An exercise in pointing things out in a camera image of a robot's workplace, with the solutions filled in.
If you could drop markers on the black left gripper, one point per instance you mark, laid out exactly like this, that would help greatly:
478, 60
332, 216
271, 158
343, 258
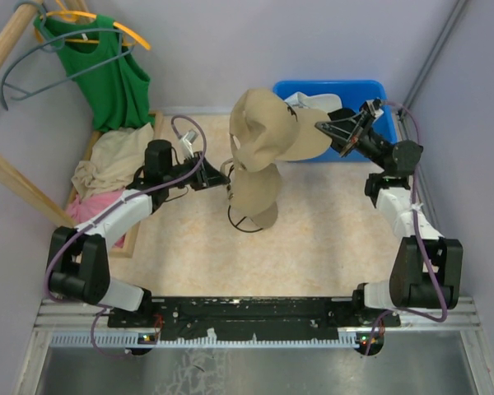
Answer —
207, 175

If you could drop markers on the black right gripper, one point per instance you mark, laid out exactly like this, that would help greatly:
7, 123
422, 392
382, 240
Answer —
352, 130

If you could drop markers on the blue plastic bin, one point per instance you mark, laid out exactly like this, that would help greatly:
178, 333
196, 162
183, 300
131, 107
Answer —
353, 93

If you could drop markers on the tan cap with R logo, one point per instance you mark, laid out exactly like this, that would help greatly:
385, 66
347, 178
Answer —
254, 194

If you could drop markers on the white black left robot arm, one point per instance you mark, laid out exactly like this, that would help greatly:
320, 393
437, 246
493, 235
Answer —
78, 263

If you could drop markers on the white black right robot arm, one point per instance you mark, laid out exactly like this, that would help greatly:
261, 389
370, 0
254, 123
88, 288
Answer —
427, 269

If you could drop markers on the white cap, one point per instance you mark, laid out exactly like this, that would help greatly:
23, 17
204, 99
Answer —
325, 102

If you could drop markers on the beige cloth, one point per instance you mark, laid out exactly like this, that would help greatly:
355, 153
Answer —
115, 158

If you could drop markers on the green tank top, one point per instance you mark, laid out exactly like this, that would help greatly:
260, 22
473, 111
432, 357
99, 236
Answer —
114, 85

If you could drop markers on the pink cloth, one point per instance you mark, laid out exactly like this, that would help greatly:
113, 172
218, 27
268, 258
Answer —
83, 209

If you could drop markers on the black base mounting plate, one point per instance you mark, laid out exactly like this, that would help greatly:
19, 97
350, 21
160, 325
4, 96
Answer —
246, 318

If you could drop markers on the yellow clothes hanger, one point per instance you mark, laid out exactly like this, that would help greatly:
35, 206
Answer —
130, 38

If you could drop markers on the grey blue clothes hanger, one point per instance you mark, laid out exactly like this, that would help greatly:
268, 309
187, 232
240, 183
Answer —
32, 72

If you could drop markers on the wooden clothes rack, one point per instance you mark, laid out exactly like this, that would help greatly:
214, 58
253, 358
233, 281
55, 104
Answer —
41, 138

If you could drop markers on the black wire hat stand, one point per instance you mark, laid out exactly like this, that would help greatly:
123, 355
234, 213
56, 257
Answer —
237, 224

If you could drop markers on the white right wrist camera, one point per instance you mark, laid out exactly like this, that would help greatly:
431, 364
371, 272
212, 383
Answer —
374, 108

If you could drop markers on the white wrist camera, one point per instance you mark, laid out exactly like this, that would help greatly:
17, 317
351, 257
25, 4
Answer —
374, 108
186, 142

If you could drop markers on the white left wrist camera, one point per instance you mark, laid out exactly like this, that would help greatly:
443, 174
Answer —
186, 142

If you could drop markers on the aluminium frame rail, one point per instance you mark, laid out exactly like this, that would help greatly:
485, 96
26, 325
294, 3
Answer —
79, 324

